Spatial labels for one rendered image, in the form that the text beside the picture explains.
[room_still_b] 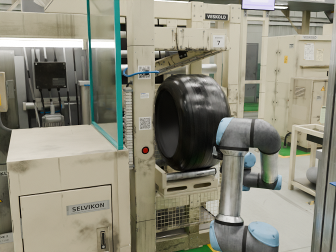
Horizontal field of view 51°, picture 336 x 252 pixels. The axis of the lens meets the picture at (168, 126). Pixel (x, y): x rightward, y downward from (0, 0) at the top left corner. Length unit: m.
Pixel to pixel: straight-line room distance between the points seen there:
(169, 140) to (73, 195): 1.29
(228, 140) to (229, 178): 0.15
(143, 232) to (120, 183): 0.98
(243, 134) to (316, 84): 4.99
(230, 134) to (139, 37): 0.85
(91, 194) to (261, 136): 0.66
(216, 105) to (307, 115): 4.46
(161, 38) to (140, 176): 0.88
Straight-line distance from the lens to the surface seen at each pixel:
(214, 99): 2.00
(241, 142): 1.41
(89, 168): 1.25
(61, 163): 1.24
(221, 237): 1.45
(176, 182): 2.12
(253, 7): 5.95
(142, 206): 2.17
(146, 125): 2.03
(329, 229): 1.37
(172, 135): 2.47
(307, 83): 6.37
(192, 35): 2.40
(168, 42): 2.33
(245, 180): 1.75
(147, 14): 2.02
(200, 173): 2.16
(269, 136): 1.41
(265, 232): 1.43
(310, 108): 6.33
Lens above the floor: 1.59
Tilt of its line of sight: 11 degrees down
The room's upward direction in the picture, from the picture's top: straight up
